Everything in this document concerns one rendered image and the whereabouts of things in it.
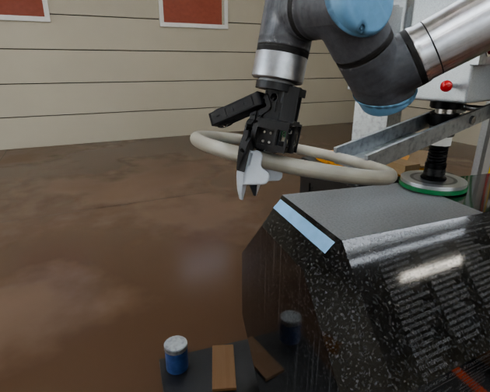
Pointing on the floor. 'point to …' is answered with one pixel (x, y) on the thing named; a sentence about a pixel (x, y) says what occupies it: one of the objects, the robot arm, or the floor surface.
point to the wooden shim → (223, 368)
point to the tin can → (176, 355)
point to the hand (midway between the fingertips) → (246, 190)
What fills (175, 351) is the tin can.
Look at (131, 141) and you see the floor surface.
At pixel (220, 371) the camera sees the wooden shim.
